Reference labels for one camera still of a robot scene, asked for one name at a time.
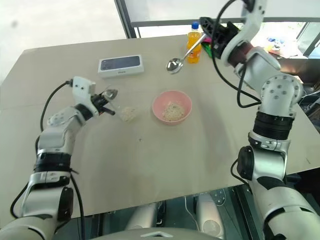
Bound clear plastic cup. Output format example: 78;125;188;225
104;88;140;124

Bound thin white cable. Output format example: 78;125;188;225
184;196;201;231

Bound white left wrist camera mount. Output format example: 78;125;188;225
71;76;97;111

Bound grey robot torso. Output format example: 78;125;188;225
89;226;226;240

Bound silver metal spoon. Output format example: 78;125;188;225
166;33;210;75

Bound pink bowl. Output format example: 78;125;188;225
151;90;193;125

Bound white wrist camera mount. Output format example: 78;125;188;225
71;76;97;111
219;0;266;67

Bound green and pink packet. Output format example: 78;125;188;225
201;37;213;59

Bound oatmeal in pink bowl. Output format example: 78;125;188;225
161;100;187;122

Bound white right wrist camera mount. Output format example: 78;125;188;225
219;0;266;67

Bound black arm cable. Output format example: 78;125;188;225
9;79;86;240
210;0;262;186

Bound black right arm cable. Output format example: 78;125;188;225
210;0;262;186

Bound grey metal window rail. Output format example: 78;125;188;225
131;16;320;28

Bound silver rounded robot leg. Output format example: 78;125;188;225
123;202;159;231
194;192;226;240

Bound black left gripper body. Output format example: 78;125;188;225
89;92;110;117

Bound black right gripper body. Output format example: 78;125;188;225
211;21;243;60

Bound orange soda bottle blue cap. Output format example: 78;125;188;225
186;21;203;65

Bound white phone box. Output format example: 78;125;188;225
97;54;146;80

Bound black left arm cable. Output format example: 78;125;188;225
9;79;86;240

